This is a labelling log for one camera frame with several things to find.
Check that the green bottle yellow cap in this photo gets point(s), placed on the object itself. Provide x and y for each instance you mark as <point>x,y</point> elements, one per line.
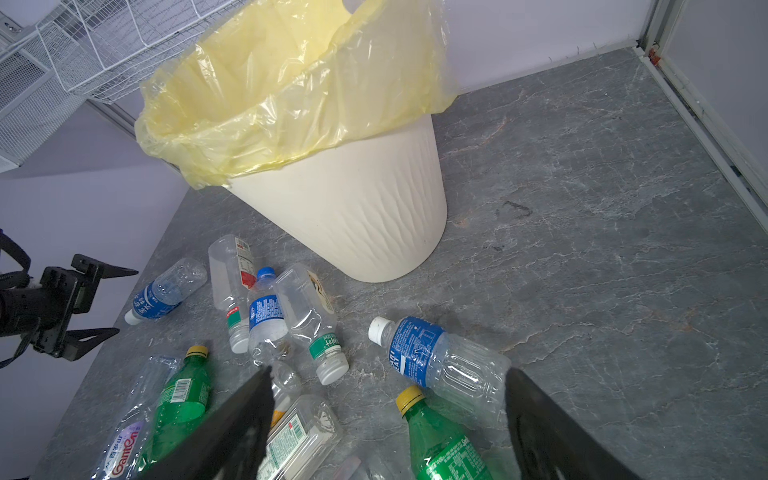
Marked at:
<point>439,448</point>
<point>181,407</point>

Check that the clear bottle yellow white label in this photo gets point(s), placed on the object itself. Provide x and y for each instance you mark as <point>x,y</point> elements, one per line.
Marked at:
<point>286,388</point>

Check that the clear bottle red green label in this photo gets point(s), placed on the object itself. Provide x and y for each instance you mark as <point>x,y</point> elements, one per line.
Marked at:
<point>232,274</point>

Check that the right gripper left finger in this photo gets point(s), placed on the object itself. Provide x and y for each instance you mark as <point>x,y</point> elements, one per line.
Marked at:
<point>231,443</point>

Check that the yellow plastic bin liner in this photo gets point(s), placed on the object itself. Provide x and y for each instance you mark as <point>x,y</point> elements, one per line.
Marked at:
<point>279,81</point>

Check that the blue label bottle white cap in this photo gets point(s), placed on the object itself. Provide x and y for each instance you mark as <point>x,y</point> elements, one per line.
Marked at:
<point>459,371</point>

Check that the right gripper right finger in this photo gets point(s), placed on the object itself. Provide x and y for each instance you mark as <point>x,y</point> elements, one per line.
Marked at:
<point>550,444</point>

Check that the green bottle right yellow cap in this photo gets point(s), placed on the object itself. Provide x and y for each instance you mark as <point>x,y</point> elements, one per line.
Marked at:
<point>439,448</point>

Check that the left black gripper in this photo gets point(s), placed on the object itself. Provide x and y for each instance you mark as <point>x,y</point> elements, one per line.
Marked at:
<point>40,315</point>

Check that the clear bottle green white label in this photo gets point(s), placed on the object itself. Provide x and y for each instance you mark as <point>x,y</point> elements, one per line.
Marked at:
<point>301,441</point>

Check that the clear bottle green neck label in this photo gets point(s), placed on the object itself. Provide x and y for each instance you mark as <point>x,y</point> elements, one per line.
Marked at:
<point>312,321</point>

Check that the long white wire basket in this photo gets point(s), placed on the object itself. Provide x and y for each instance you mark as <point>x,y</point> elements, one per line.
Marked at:
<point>103,50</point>

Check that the clear bottle blue label cap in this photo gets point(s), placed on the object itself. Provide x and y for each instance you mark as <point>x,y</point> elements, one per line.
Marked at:
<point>268,332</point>

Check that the green bottle left yellow cap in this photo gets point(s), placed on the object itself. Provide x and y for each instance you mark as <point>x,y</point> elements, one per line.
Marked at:
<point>181,407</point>

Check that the small white mesh basket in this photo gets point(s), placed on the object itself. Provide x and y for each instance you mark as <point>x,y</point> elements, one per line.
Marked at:
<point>33,103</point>

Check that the white plastic waste bin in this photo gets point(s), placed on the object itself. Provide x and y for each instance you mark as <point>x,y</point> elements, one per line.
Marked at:
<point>375,209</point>

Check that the clear bottle purple label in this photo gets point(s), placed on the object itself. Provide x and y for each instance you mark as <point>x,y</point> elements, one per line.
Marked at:
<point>120,456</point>

